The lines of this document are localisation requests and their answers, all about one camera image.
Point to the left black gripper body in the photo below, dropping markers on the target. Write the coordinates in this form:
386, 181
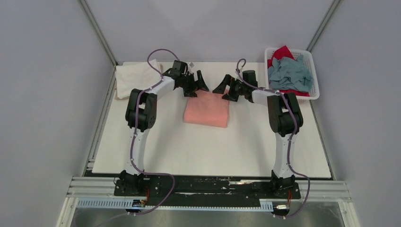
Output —
188, 84

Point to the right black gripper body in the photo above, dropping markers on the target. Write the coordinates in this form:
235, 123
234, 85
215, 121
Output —
237, 89

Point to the salmon pink t shirt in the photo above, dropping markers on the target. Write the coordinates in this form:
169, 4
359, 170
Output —
207, 109

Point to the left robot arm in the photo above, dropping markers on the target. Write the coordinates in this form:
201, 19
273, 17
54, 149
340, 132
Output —
141, 115

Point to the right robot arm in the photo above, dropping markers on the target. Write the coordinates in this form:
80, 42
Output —
285, 119

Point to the folded white t shirt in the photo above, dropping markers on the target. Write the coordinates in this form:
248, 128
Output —
133, 80

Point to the grey blue t shirt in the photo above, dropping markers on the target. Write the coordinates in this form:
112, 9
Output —
287, 73

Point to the red t shirt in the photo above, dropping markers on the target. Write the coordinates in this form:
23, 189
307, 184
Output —
285, 52

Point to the folded beige t shirt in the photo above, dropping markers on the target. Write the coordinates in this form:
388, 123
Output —
120, 95

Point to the white plastic basket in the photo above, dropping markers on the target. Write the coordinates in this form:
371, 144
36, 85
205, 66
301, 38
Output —
308, 62

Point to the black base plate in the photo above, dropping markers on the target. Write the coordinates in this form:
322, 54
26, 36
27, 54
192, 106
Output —
208, 190

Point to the right aluminium frame post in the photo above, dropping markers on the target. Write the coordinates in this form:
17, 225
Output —
324, 23

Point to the aluminium frame post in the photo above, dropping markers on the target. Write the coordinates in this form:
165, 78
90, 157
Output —
324, 23
94, 24

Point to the left aluminium frame post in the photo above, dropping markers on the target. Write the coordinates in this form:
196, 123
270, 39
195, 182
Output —
94, 24

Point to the white slotted cable duct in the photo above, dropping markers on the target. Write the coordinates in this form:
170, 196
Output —
135, 204

